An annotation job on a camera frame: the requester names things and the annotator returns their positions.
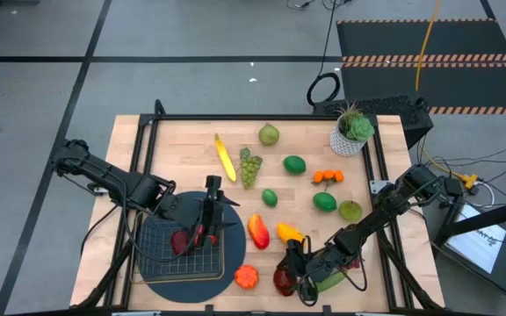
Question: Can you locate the black perforated computer case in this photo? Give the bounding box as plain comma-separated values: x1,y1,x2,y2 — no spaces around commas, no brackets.
312,95,435,150

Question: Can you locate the round green lime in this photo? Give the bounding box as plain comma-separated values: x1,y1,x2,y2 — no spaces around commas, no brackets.
283,154,307,176

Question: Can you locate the small green lime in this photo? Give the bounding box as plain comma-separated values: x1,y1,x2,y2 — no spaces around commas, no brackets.
261,188,279,208

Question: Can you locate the yellow banana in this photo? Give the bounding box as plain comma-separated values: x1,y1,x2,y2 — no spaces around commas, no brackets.
213,133,238,183

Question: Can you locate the light green apple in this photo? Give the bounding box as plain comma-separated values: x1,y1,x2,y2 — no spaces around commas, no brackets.
338,199,364,223

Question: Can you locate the yellow cable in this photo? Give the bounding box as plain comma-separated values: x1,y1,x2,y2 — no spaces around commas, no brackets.
414,0,467,180

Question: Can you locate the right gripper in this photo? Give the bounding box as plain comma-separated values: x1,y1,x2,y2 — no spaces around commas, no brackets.
285,236,358,308

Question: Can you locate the green grape bunch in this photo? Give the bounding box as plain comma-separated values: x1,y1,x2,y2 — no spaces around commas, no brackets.
238,147,264,190

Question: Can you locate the black metal table frame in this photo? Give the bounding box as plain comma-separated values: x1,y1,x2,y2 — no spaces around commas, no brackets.
75,98,446,316

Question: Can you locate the black power adapter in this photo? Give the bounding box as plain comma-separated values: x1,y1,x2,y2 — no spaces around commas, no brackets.
444,176,465,198

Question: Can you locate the brownish green pear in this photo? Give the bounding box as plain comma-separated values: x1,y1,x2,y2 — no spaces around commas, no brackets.
258,122,280,147

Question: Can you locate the coiled black cable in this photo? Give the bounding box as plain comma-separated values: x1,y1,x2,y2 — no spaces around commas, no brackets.
306,0,342,106

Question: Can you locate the red orange mango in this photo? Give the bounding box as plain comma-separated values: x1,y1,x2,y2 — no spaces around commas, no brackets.
247,213,271,251

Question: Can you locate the crinkled orange bell pepper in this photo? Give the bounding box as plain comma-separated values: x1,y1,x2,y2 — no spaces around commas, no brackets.
234,264,261,291

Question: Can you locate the orange kumquat sprig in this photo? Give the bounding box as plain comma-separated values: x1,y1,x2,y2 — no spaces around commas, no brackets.
312,169,345,192

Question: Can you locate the large dark green lime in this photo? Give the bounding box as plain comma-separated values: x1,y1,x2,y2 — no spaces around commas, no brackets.
312,191,338,213

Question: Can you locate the succulent in white pot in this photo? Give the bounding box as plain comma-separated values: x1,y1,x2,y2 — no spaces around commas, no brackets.
329,100,376,158

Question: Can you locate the round dark blue mat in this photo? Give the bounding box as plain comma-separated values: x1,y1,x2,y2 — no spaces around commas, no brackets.
136,190,248,305

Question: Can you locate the green cucumber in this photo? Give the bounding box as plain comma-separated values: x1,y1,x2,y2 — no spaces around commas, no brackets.
316,271,349,294

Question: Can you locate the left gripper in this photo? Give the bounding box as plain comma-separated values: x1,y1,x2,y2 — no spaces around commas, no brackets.
164,175,242,243

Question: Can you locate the black striped floor ramp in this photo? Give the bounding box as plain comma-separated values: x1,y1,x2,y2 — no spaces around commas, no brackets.
336,18,506,116

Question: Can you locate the black equipment stand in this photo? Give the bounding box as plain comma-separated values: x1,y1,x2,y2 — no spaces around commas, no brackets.
428,192,506,308

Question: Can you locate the yellow mango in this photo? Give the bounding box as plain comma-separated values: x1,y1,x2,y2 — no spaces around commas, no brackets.
276,222,307,246

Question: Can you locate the yellow plug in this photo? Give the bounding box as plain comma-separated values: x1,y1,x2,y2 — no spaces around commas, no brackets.
459,173,481,190

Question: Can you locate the maroon apple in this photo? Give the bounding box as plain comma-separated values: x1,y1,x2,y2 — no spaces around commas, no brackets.
170,231,191,255

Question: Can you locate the glossy dark red apple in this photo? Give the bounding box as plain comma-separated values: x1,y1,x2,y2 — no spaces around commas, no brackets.
272,265,300,298

